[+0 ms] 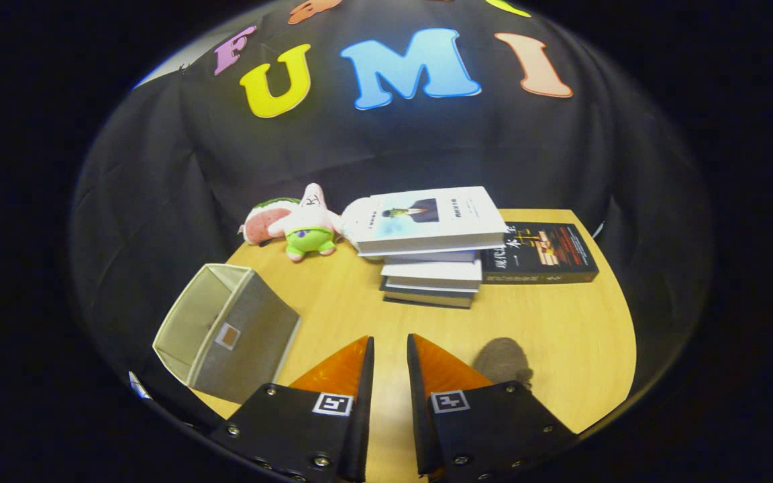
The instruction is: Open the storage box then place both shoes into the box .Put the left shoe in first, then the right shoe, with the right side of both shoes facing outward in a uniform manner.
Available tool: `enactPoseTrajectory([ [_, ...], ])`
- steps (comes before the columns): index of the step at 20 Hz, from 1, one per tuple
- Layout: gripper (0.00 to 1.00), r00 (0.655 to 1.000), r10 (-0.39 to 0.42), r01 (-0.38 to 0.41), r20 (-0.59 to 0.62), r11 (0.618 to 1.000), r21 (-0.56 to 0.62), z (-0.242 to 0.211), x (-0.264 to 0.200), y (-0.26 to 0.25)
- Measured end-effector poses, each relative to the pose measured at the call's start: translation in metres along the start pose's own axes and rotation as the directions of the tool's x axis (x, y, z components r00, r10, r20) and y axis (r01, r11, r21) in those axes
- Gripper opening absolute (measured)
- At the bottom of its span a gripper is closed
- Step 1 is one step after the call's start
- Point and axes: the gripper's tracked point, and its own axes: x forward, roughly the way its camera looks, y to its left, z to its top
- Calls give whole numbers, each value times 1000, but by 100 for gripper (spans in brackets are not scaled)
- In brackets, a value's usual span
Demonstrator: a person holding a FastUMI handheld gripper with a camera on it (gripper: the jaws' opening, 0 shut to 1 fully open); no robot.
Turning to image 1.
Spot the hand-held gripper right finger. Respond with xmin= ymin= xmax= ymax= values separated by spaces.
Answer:
xmin=406 ymin=333 xmax=579 ymax=481

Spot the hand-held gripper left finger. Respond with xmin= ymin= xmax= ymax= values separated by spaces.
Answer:
xmin=208 ymin=336 xmax=375 ymax=483

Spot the grey fabric storage box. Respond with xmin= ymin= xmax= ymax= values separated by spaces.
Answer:
xmin=152 ymin=264 xmax=302 ymax=405

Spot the dark cover book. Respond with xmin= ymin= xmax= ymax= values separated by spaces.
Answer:
xmin=379 ymin=282 xmax=476 ymax=310

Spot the thick white book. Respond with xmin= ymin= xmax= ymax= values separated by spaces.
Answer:
xmin=380 ymin=258 xmax=484 ymax=291

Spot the thin white book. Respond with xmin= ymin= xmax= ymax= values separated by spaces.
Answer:
xmin=382 ymin=250 xmax=480 ymax=265

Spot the white book with portrait cover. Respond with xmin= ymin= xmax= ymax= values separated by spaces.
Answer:
xmin=352 ymin=186 xmax=509 ymax=258

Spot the black book with red print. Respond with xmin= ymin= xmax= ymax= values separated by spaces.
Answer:
xmin=480 ymin=221 xmax=600 ymax=285

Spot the white fluffy plush toy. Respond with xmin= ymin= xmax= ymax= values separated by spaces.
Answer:
xmin=341 ymin=197 xmax=378 ymax=246

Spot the pink starfish plush toy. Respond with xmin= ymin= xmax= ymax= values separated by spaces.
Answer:
xmin=267 ymin=183 xmax=346 ymax=262

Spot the watermelon slice plush toy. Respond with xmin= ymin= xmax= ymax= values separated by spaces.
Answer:
xmin=239 ymin=197 xmax=302 ymax=246

